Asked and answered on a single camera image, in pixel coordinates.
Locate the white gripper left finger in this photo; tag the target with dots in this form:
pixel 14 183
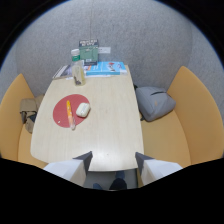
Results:
pixel 71 168

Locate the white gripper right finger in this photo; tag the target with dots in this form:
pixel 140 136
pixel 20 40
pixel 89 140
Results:
pixel 154 169

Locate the orange pen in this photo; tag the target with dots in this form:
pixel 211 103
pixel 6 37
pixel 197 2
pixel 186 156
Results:
pixel 70 114

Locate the person's dark shoe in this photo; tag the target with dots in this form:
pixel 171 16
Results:
pixel 118 183
pixel 97 185

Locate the orange bench seat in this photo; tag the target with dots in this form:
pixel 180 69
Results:
pixel 186 126
pixel 16 128

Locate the red round mat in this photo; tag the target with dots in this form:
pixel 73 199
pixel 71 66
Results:
pixel 63 113

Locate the white earbuds case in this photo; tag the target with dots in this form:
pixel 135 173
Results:
pixel 83 109

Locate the grey backpack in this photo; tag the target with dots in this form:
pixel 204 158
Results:
pixel 154 102

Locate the tan bag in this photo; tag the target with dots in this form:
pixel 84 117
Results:
pixel 29 113

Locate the grey striped book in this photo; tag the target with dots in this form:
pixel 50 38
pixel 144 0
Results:
pixel 62 71

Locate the clear bottle with green cap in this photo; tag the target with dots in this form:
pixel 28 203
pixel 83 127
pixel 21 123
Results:
pixel 77 70

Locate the blue book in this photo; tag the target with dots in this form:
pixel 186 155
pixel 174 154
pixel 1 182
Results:
pixel 106 68

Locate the dark green standing book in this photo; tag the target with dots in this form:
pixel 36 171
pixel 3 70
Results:
pixel 88 50

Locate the white wall outlet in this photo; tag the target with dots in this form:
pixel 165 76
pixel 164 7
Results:
pixel 104 50

